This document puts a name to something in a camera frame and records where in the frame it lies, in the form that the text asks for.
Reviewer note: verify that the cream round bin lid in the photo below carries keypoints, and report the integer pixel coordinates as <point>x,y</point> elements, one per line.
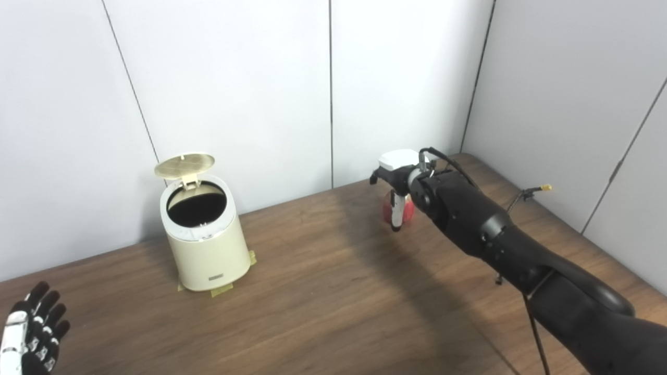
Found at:
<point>185,165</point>

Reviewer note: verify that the red apple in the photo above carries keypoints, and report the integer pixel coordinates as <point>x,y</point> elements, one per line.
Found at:
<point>408,211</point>

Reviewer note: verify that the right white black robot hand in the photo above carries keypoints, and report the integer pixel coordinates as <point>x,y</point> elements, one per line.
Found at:
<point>398,164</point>

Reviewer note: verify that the cream-colored cylindrical bin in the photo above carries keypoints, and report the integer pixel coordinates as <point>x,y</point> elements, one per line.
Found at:
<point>208,255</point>

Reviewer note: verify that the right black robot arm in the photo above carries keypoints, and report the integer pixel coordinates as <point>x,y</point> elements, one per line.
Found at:
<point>510,250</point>

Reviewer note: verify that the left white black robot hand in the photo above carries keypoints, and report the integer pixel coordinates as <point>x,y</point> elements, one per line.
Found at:
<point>31,338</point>

